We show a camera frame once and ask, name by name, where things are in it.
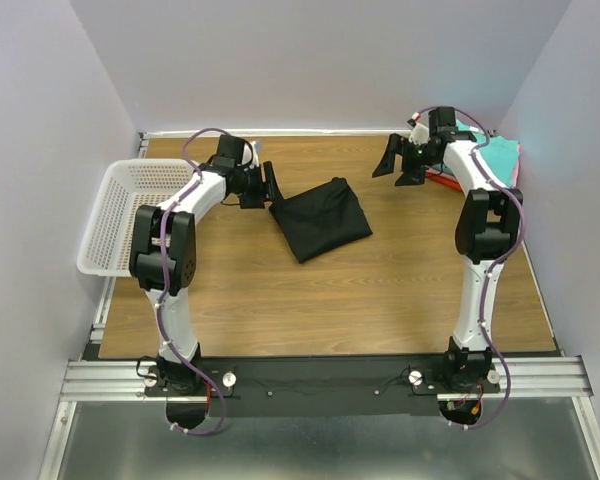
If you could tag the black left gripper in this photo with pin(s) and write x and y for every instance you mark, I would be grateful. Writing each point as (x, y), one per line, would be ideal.
(260, 183)

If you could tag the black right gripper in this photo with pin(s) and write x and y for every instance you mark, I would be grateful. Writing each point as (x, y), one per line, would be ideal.
(410, 162)

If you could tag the black t shirt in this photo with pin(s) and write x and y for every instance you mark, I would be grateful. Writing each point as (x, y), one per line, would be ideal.
(321, 219)

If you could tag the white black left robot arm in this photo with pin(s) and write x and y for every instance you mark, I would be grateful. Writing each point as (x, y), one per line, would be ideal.
(163, 256)

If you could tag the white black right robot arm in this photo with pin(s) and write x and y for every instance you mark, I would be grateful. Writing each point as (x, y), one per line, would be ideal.
(489, 229)

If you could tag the folded red t shirt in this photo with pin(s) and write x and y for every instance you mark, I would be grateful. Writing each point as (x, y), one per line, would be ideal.
(443, 179)

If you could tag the folded turquoise t shirt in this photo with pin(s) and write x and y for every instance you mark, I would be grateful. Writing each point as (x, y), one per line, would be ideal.
(500, 156)

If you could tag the white plastic laundry basket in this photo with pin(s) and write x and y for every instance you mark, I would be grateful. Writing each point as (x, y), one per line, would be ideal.
(126, 185)

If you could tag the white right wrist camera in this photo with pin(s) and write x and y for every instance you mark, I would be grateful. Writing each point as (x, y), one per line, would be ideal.
(419, 134)

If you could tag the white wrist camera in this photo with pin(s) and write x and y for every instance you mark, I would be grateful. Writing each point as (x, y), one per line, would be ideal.
(255, 149)
(419, 134)

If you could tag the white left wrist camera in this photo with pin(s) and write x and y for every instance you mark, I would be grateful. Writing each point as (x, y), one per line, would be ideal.
(255, 149)

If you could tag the aluminium frame rail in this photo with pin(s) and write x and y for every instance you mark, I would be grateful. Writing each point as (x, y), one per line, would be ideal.
(531, 377)

